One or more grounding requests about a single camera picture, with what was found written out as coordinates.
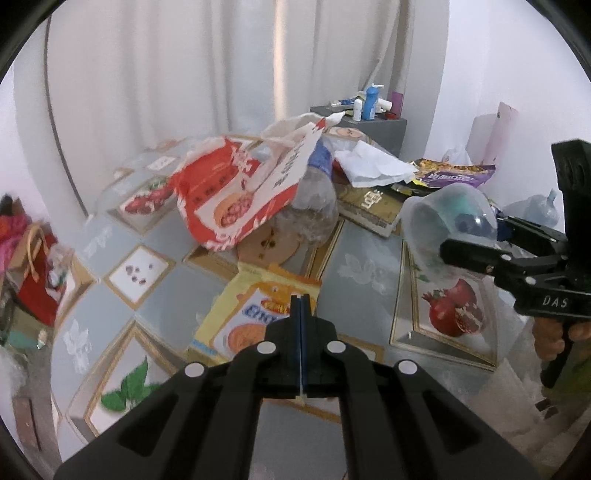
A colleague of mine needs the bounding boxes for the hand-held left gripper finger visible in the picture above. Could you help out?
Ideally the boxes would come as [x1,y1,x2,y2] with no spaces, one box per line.
[301,295,541,480]
[54,295,302,480]

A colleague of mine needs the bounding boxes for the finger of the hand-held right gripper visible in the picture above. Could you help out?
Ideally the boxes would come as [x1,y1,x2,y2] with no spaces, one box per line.
[496,215,570,260]
[440,237,571,296]

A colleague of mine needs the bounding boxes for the clear plastic cup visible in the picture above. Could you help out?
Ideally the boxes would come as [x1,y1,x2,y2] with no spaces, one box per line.
[399,185,499,283]

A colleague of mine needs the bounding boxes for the yellow snack packet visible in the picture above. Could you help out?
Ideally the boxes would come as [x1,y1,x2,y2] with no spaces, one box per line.
[187,263,321,365]

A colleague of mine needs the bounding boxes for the person's right hand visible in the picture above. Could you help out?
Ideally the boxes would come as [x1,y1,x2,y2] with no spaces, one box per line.
[532,318,591,361]

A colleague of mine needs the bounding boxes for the purple snack packet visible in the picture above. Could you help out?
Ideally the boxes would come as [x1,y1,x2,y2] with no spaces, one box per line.
[409,158,497,188]

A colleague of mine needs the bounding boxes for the black yellow wrapper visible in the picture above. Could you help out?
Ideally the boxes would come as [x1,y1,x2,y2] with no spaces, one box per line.
[390,180,428,198]

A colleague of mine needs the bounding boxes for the pink patterned roll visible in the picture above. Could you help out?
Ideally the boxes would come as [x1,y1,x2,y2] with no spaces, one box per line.
[471,102,527,167]

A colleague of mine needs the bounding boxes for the brown book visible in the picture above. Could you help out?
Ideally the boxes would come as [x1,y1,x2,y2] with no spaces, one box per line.
[337,182,409,238]

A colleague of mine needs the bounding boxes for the clear plastic bottle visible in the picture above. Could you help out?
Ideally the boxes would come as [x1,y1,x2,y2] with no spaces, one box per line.
[272,138,340,259]

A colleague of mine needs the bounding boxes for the white crumpled paper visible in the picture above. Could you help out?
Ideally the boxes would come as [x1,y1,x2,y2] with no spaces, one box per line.
[335,141,419,188]

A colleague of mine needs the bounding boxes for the fruit print tablecloth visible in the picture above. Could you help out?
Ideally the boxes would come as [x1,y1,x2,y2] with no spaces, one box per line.
[48,134,522,439]

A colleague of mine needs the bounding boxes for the grey cabinet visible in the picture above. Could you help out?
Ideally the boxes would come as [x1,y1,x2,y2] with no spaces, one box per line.
[310,104,409,160]

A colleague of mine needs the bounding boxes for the red white plastic bag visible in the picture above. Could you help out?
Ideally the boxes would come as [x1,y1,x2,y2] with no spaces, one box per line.
[171,113,345,252]

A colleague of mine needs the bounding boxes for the blue white bottle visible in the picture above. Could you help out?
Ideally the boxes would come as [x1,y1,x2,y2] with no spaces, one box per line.
[362,84,385,121]

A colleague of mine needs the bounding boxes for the teal box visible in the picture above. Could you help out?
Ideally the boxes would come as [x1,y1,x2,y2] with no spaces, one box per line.
[0,324,51,352]

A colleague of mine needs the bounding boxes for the brown brick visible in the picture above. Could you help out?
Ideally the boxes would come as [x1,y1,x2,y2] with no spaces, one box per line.
[13,394,48,455]

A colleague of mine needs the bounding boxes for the white curtain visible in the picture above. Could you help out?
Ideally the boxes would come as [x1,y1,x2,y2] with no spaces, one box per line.
[14,0,451,217]

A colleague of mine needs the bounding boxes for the colourful clothes pile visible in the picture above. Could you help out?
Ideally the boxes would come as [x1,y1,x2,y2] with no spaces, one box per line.
[0,194,28,261]

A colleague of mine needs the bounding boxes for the dark curved pole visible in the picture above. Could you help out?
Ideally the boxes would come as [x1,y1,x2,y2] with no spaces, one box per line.
[43,18,89,217]

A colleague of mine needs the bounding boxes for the red bag tan handles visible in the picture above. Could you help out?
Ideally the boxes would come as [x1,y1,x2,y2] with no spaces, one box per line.
[16,222,70,326]

